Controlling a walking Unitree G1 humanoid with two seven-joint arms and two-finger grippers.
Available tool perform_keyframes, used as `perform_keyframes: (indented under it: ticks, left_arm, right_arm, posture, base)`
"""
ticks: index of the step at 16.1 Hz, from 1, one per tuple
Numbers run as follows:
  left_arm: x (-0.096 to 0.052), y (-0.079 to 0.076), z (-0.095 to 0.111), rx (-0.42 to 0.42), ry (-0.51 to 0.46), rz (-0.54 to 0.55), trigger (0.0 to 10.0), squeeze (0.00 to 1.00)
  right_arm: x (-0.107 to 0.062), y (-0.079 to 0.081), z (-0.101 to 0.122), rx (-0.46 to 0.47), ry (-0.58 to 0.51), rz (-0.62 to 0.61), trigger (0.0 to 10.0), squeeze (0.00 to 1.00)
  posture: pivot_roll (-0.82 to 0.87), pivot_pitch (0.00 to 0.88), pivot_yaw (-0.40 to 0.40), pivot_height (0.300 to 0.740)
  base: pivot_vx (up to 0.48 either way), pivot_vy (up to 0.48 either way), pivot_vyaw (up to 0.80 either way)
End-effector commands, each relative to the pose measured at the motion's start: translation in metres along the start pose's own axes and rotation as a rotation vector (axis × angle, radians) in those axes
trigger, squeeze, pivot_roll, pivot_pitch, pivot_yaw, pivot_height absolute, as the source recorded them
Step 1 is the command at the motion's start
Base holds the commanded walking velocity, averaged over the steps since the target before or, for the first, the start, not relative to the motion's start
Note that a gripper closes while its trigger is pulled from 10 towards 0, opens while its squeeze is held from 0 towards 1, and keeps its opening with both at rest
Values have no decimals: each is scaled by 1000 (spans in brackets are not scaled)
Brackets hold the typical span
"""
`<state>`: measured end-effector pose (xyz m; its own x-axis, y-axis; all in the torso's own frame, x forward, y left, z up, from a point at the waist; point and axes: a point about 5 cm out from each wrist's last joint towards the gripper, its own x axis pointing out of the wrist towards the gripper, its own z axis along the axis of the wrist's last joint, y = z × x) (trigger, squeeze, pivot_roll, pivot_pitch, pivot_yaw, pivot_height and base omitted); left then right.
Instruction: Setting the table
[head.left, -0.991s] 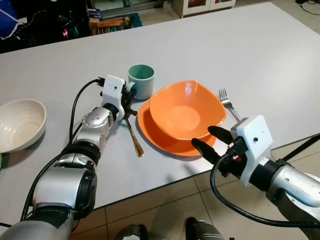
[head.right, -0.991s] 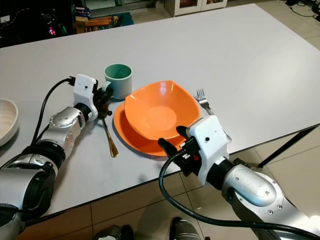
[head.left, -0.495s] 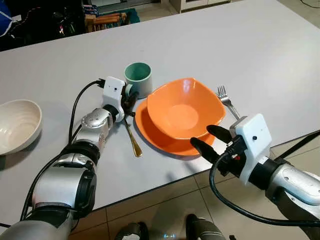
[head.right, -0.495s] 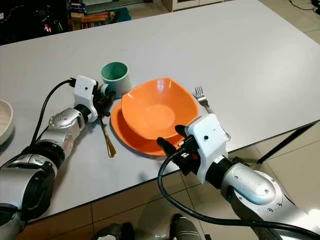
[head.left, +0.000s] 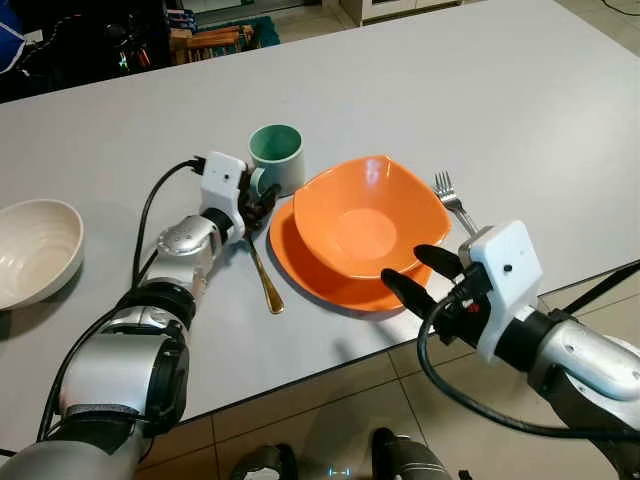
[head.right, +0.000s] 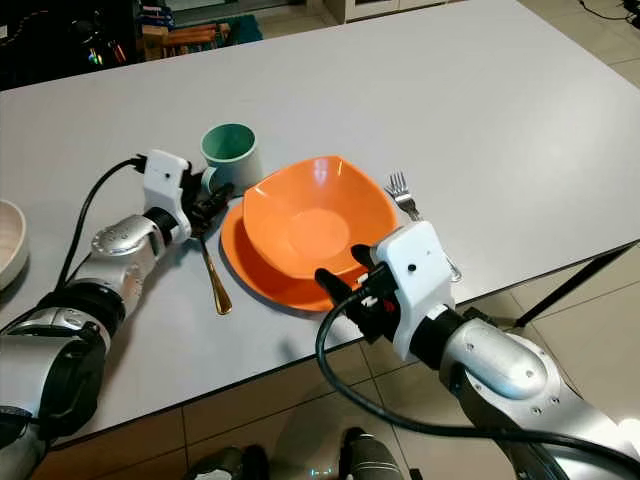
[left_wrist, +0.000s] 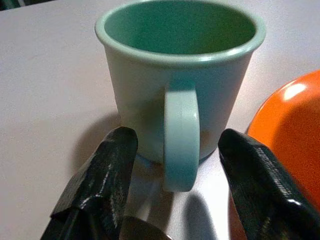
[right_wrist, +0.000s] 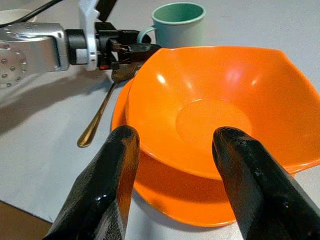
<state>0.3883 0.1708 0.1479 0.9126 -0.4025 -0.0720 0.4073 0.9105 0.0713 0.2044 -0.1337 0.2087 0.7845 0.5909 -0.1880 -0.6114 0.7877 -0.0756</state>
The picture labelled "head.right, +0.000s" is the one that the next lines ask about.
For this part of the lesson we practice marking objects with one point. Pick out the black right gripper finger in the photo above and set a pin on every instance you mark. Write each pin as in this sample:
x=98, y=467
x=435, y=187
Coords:
x=365, y=257
x=340, y=287

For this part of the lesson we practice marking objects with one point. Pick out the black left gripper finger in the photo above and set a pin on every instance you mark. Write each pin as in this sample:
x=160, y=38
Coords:
x=209, y=218
x=219, y=194

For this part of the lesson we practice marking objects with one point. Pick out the pale green mug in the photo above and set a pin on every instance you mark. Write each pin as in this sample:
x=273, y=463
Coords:
x=240, y=165

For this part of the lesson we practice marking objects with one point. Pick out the orange square bowl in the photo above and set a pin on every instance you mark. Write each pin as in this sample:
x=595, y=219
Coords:
x=310, y=225

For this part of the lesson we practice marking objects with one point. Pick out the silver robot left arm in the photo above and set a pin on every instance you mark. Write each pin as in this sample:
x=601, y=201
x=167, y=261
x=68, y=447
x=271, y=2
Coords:
x=80, y=370

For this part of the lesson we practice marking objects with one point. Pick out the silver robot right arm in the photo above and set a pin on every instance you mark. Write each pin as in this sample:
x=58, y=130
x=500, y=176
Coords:
x=500, y=365

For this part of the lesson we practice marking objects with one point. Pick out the orange plate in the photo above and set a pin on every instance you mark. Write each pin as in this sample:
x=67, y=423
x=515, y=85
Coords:
x=250, y=270

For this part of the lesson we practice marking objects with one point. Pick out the gold spoon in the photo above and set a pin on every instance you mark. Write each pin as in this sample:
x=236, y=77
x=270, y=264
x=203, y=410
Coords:
x=218, y=290

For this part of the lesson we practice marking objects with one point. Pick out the silver fork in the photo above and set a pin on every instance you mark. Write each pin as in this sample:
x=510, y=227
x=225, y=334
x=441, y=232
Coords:
x=400, y=188

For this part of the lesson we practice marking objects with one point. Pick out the robot right leg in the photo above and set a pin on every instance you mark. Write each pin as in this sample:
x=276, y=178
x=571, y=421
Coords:
x=370, y=458

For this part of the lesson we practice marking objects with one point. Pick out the robot leg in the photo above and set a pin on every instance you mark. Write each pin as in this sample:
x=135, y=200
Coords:
x=225, y=465
x=370, y=458

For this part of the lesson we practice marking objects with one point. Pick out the wooden rack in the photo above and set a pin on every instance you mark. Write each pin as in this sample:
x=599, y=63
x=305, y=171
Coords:
x=185, y=42

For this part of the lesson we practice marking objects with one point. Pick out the green rug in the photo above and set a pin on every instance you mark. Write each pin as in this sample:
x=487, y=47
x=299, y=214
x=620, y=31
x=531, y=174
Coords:
x=245, y=28

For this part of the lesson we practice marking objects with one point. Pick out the computer case with coloured lights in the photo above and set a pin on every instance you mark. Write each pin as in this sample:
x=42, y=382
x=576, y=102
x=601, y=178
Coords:
x=95, y=55

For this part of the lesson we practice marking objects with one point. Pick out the white ceramic bowl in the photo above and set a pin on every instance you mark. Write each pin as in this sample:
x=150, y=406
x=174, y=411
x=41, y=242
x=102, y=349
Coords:
x=12, y=245

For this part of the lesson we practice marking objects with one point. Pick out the black table leg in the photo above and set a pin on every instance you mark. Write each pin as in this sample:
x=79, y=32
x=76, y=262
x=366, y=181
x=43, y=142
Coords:
x=575, y=285

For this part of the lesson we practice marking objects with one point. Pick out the robot left leg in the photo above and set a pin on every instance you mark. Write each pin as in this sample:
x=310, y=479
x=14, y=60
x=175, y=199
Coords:
x=225, y=465

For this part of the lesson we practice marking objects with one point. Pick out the white low cabinet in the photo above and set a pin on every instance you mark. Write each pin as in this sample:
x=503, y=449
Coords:
x=430, y=8

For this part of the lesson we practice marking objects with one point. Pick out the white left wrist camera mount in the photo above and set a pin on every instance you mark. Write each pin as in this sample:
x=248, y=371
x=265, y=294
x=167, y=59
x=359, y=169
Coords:
x=168, y=185

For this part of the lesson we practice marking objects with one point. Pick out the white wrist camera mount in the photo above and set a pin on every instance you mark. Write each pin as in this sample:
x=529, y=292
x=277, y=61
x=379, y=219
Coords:
x=168, y=185
x=415, y=260

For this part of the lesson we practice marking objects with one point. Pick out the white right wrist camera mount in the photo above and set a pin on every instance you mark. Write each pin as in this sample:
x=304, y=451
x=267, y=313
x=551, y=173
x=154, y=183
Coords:
x=415, y=260

